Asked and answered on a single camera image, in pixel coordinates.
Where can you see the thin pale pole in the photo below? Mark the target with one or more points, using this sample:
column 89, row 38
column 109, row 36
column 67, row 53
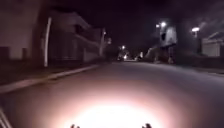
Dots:
column 101, row 46

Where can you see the dark asphalt road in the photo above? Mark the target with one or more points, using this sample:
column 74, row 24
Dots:
column 133, row 83

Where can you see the building with fence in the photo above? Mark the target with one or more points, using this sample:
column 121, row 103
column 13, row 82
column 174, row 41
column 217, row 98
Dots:
column 73, row 43

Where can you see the pale tall building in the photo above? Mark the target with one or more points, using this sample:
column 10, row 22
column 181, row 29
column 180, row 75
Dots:
column 169, row 38

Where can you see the pale concrete kerb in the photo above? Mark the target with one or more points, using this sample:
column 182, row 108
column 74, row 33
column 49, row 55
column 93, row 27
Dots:
column 50, row 77

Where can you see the street lamp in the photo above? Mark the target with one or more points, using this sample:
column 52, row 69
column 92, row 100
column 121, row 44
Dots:
column 195, row 29
column 162, row 24

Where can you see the pale leaning pole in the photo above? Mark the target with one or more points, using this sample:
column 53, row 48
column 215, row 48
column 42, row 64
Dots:
column 47, row 43

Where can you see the robot's own part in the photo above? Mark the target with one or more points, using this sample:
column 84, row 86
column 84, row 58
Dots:
column 75, row 126
column 146, row 126

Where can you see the dark pavement strip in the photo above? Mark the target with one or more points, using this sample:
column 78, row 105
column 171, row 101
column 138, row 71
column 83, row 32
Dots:
column 26, row 71

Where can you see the white building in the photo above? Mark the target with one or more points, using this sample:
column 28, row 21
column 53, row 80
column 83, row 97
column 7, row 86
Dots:
column 211, row 48

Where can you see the pale plain building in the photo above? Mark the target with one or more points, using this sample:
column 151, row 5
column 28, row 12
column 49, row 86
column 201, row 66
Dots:
column 16, row 30

